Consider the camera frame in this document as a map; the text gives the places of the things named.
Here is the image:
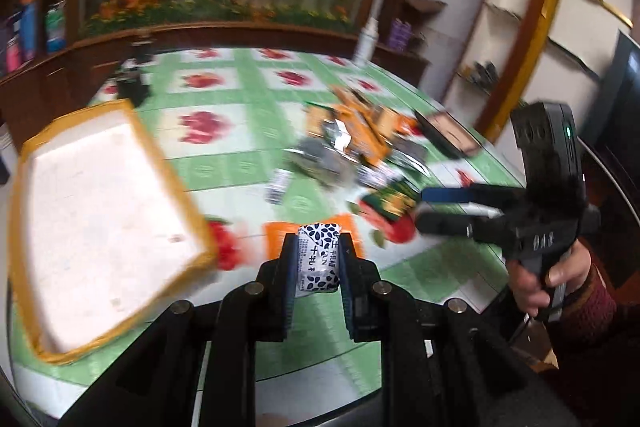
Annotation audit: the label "green cracker packet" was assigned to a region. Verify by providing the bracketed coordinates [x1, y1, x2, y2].
[361, 180, 420, 222]

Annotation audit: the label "small orange snack packet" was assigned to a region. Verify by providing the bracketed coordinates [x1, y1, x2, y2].
[262, 213, 366, 260]

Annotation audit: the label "blue white milk candy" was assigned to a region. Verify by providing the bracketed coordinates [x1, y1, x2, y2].
[296, 231, 341, 293]

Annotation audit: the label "large orange cracker packet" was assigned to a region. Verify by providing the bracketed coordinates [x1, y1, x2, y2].
[331, 84, 392, 167]

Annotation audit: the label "large silver foil packet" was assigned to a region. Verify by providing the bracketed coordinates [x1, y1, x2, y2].
[284, 136, 357, 187]

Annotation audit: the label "small silver foil packet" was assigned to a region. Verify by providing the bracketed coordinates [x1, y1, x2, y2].
[323, 119, 352, 154]

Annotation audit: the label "person's right hand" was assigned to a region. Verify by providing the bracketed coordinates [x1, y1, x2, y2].
[505, 239, 592, 319]

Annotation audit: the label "open glasses case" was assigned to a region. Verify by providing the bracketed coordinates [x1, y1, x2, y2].
[413, 110, 483, 158]

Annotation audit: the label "green floral tablecloth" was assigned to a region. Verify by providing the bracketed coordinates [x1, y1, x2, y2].
[8, 46, 526, 417]

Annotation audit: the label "white corner shelf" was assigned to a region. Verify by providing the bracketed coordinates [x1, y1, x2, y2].
[444, 0, 530, 126]

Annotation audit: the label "purple bottles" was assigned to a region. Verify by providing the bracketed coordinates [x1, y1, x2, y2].
[387, 18, 412, 52]

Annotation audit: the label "white spray bottle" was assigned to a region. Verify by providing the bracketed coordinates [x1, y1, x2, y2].
[352, 0, 384, 68]

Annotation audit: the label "yellow rimmed white tray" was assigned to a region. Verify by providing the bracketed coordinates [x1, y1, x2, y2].
[8, 100, 217, 364]

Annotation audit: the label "black round device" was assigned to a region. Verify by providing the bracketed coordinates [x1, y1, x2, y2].
[115, 68, 151, 107]

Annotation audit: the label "small black box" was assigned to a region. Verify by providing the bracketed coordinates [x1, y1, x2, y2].
[131, 35, 154, 64]

